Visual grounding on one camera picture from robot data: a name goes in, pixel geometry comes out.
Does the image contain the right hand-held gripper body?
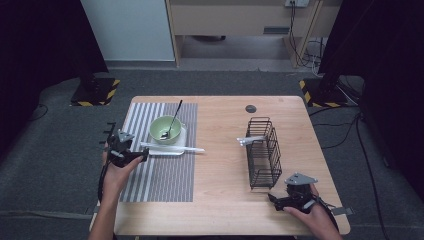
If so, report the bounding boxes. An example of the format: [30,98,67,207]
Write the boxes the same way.
[281,171,319,213]

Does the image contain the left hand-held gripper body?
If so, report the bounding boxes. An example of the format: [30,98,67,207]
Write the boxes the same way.
[107,130,136,168]

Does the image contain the black wire basket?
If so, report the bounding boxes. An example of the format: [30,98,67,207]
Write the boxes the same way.
[245,116,283,191]

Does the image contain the white square plate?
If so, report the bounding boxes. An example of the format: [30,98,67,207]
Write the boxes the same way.
[147,124,188,157]

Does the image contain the person's right hand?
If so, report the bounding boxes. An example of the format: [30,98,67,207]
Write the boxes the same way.
[283,182,338,235]

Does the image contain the person's left hand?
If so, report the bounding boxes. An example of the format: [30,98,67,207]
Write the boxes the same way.
[101,142,145,201]

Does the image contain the green bowl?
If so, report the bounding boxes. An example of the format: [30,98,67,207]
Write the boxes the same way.
[148,115,183,145]

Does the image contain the grey striped placemat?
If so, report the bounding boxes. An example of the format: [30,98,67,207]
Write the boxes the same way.
[118,102,199,203]

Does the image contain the metal spoon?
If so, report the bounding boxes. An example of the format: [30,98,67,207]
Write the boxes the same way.
[159,99,184,140]

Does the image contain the black stand base striped edge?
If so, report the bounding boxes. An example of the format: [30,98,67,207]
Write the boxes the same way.
[70,77,121,108]
[298,77,360,109]

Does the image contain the white cabinet panel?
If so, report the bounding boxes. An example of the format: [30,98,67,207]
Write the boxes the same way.
[79,0,176,62]

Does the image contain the dark curtain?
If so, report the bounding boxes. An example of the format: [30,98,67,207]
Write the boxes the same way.
[0,0,110,158]
[318,0,424,201]

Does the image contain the dark object under desk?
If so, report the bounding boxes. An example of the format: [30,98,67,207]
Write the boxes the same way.
[191,35,228,43]

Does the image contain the light wooden desk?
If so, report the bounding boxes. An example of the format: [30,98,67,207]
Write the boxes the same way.
[165,0,344,69]

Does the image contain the white power socket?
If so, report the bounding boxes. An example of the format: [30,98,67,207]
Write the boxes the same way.
[284,0,310,8]

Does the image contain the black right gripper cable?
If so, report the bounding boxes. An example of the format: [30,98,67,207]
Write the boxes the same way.
[314,195,340,232]

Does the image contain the long black floor cable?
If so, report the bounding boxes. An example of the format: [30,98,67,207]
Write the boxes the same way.
[354,112,391,240]

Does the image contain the curved black floor cable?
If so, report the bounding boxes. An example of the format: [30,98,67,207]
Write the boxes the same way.
[320,113,364,150]

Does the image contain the thin black floor cable loop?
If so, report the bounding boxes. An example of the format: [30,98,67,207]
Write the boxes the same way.
[27,103,50,123]

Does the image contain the short black floor cable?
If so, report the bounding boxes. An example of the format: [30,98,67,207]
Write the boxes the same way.
[308,105,360,118]

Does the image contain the white cable bundle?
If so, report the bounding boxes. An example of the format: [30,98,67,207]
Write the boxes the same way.
[305,37,327,78]

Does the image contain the black socket cables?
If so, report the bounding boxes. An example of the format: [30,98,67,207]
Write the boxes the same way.
[287,2,313,68]

